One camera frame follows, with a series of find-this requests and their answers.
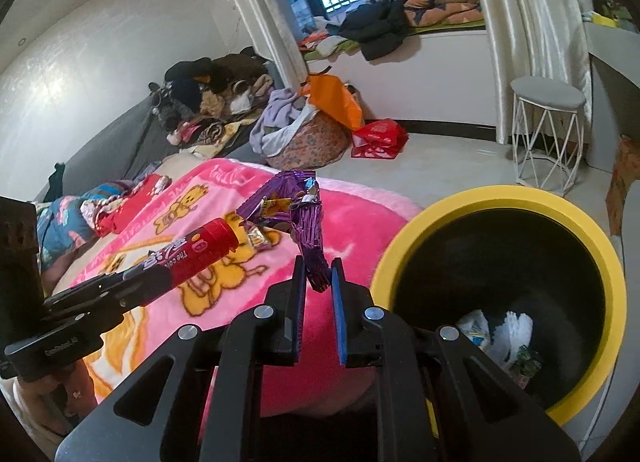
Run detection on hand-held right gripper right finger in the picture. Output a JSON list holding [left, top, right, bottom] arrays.
[[330, 258, 581, 462]]

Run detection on pile of clothes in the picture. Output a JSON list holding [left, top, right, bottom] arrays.
[[148, 52, 277, 148]]

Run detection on white desk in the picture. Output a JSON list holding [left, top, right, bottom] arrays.
[[581, 20, 640, 173]]

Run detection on purple snack wrapper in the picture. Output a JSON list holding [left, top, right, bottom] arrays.
[[235, 169, 334, 293]]

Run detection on red shopping bag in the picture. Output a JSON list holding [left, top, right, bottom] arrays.
[[351, 119, 410, 161]]

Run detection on pink printed blanket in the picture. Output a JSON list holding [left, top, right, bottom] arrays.
[[50, 158, 426, 443]]

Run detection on red snack tube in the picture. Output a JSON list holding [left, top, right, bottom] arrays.
[[141, 218, 239, 289]]

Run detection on yellow trash bin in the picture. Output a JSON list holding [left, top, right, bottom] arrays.
[[370, 184, 629, 427]]

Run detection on white foam net bundle green band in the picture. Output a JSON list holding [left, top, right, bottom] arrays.
[[491, 310, 534, 369]]

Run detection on green black snack wrapper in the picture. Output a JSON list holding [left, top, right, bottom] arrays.
[[512, 346, 544, 386]]

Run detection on patterned laundry basket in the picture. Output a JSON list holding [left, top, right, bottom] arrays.
[[264, 110, 352, 171]]

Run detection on black jacket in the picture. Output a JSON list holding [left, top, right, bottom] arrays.
[[339, 0, 417, 62]]

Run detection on person's left hand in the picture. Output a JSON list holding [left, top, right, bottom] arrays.
[[12, 367, 98, 438]]

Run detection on white wire stool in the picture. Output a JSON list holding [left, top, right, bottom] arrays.
[[510, 76, 587, 198]]

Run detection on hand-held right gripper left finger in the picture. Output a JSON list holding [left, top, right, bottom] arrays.
[[55, 256, 307, 462]]

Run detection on dark green packet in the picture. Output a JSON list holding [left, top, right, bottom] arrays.
[[589, 0, 640, 33]]

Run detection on lavender cloth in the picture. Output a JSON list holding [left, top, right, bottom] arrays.
[[248, 87, 312, 158]]

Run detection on red printed cloth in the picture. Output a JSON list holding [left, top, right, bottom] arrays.
[[94, 174, 172, 238]]

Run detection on grey bed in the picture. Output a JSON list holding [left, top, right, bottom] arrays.
[[31, 90, 173, 203]]

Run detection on orange bag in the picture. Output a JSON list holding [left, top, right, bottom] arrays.
[[299, 72, 367, 132]]

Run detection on blue floral cloth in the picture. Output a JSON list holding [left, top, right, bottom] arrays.
[[34, 180, 137, 273]]

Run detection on white curtain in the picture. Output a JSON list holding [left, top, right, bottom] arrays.
[[460, 0, 594, 143], [206, 0, 312, 88]]

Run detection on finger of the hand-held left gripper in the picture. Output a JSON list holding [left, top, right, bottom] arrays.
[[47, 276, 176, 333], [42, 264, 151, 315]]

